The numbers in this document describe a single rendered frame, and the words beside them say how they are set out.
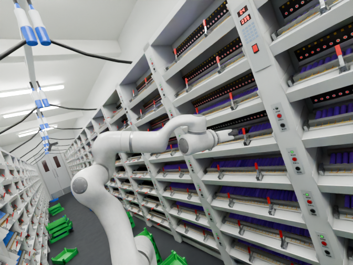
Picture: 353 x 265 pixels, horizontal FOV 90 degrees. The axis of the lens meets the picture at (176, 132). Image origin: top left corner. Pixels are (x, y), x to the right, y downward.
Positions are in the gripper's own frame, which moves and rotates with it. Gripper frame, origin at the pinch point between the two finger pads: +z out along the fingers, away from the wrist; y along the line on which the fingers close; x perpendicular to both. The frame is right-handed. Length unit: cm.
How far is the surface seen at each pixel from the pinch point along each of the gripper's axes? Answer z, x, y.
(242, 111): 6.3, 9.4, 4.9
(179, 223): 28, -82, -113
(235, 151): 9.8, -10.6, -8.3
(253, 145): 8.8, -8.7, 4.1
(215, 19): 13, 65, -1
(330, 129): 12.4, -6.9, 34.4
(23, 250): -104, -62, -183
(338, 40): 20, 25, 42
